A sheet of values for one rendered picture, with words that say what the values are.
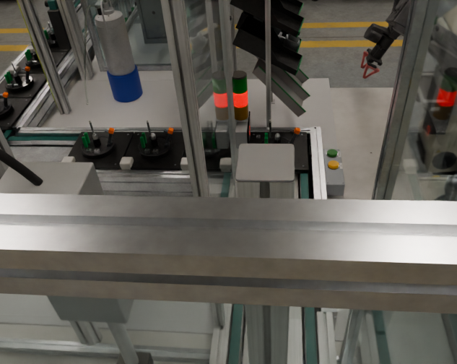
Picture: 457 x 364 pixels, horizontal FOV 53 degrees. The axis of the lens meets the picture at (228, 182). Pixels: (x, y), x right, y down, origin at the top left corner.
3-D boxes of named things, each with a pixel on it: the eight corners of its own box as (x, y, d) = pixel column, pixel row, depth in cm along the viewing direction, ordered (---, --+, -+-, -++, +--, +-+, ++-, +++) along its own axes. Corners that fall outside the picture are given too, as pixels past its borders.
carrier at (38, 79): (51, 76, 246) (43, 55, 237) (33, 100, 228) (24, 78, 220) (9, 76, 248) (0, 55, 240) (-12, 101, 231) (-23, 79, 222)
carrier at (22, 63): (68, 55, 264) (61, 34, 255) (52, 76, 246) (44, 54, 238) (28, 55, 266) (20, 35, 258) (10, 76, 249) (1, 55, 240)
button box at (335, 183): (338, 160, 186) (340, 148, 182) (343, 196, 171) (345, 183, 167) (321, 159, 187) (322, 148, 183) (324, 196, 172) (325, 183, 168)
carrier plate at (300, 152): (306, 135, 192) (306, 131, 190) (308, 173, 174) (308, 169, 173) (249, 135, 195) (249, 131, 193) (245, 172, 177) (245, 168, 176)
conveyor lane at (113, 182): (308, 145, 201) (310, 127, 194) (311, 198, 177) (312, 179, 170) (43, 144, 215) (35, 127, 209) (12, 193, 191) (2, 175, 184)
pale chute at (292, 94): (302, 100, 205) (310, 95, 202) (298, 117, 196) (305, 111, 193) (258, 57, 196) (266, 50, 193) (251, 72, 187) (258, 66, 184)
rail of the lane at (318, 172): (318, 145, 201) (320, 125, 194) (334, 329, 136) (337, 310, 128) (306, 145, 201) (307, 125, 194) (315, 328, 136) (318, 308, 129)
